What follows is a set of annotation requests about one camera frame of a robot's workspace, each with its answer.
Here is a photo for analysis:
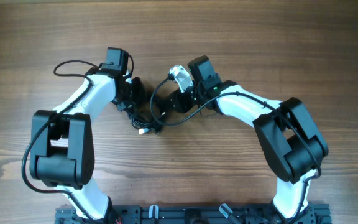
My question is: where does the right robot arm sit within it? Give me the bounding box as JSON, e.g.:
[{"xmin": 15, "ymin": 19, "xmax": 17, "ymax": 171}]
[{"xmin": 167, "ymin": 55, "xmax": 331, "ymax": 223}]

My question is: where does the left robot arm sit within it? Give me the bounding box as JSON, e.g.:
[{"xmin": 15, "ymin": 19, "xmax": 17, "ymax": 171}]
[{"xmin": 22, "ymin": 47, "xmax": 147, "ymax": 223}]

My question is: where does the right camera black cable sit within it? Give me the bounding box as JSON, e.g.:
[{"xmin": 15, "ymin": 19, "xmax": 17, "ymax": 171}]
[{"xmin": 149, "ymin": 76, "xmax": 322, "ymax": 223}]

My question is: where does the black cable bundle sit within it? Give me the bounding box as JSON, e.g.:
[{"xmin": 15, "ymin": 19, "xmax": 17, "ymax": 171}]
[{"xmin": 124, "ymin": 102, "xmax": 168, "ymax": 135}]

